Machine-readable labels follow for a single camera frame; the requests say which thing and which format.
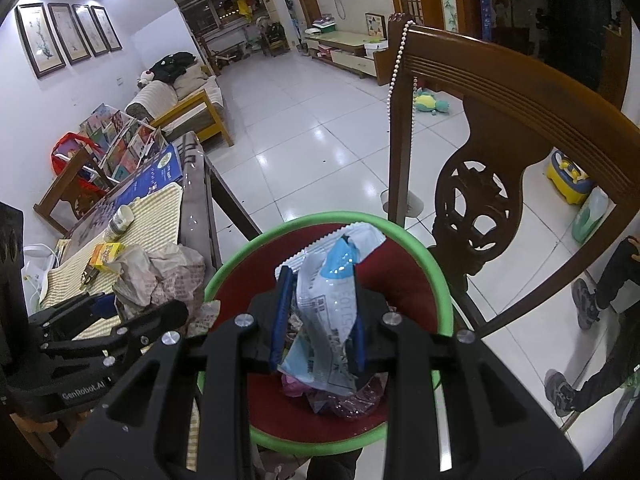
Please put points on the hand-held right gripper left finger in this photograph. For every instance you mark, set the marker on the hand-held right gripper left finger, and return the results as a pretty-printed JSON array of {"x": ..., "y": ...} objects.
[{"x": 280, "y": 320}]

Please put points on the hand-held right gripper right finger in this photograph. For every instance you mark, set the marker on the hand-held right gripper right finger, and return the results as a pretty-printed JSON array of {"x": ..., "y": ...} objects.
[{"x": 357, "y": 346}]

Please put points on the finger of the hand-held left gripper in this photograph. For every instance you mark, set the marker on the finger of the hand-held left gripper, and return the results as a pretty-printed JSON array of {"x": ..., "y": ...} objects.
[
  {"x": 105, "y": 306},
  {"x": 160, "y": 317}
]

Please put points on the blue white snack wrapper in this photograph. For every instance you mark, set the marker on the blue white snack wrapper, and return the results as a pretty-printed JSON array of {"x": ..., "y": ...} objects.
[{"x": 325, "y": 305}]

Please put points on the red bin with green rim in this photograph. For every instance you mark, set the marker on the red bin with green rim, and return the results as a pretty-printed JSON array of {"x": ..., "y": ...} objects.
[{"x": 415, "y": 285}]

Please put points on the crumpled beige paper bag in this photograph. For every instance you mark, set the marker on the crumpled beige paper bag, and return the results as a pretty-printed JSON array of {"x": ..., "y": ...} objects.
[{"x": 160, "y": 275}]

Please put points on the printed paper wrapper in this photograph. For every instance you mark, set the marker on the printed paper wrapper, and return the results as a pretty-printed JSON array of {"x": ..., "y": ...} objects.
[{"x": 202, "y": 317}]

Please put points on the small yellow box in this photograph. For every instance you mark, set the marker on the small yellow box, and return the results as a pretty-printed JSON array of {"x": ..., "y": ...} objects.
[{"x": 106, "y": 256}]

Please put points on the white desk lamp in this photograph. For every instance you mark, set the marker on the white desk lamp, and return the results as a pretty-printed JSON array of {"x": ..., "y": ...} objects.
[{"x": 36, "y": 260}]

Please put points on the white green cup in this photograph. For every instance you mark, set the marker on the white green cup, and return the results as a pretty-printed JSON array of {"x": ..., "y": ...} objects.
[{"x": 119, "y": 222}]

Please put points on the dark carved wooden chair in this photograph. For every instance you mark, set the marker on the dark carved wooden chair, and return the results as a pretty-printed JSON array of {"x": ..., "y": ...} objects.
[{"x": 70, "y": 195}]

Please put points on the blue book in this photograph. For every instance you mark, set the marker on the blue book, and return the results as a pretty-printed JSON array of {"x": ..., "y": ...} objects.
[{"x": 150, "y": 180}]

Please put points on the red bag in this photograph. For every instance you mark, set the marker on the red bag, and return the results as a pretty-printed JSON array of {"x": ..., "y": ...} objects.
[{"x": 62, "y": 152}]

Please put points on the magazine rack with books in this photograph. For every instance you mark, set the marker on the magazine rack with books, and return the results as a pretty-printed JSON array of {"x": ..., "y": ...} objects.
[{"x": 122, "y": 140}]

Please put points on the person's grey shoe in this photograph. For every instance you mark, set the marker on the person's grey shoe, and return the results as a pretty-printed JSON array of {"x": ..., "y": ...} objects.
[
  {"x": 585, "y": 305},
  {"x": 560, "y": 392}
]

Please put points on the wooden sofa with cushions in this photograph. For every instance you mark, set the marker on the wooden sofa with cushions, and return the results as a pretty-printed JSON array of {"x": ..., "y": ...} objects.
[{"x": 180, "y": 105}]

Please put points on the panda plush toy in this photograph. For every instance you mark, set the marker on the panda plush toy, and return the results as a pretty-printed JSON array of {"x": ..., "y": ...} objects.
[{"x": 146, "y": 79}]

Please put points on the dark clothes pile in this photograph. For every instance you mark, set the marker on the dark clothes pile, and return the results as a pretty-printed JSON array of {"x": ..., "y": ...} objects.
[{"x": 172, "y": 66}]

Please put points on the person's leg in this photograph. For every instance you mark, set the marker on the person's leg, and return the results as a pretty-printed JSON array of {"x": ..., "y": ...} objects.
[
  {"x": 605, "y": 377},
  {"x": 617, "y": 280}
]

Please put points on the green yellow plush toy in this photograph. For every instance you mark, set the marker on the green yellow plush toy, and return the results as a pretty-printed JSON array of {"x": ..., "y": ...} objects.
[{"x": 430, "y": 102}]

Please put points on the brown carved wooden chair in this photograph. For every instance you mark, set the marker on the brown carved wooden chair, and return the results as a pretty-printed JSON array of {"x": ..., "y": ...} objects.
[{"x": 500, "y": 125}]

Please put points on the green child potty seat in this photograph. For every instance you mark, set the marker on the green child potty seat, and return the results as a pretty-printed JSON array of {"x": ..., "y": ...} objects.
[{"x": 590, "y": 217}]

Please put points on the yellow blue child potty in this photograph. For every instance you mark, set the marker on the yellow blue child potty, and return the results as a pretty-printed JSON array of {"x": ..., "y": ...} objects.
[{"x": 567, "y": 177}]

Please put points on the framed flower painting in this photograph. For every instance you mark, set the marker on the framed flower painting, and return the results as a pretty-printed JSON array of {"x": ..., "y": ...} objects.
[
  {"x": 106, "y": 27},
  {"x": 91, "y": 30},
  {"x": 40, "y": 40},
  {"x": 69, "y": 34}
]

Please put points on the cream television cabinet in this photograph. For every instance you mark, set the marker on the cream television cabinet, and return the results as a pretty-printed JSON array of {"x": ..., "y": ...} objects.
[{"x": 345, "y": 47}]

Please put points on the colourful framed picture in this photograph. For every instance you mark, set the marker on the colourful framed picture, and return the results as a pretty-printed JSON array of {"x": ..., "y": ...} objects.
[{"x": 375, "y": 26}]

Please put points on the bamboo picture panel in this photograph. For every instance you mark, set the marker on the bamboo picture panel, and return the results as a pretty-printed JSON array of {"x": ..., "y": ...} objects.
[{"x": 449, "y": 12}]

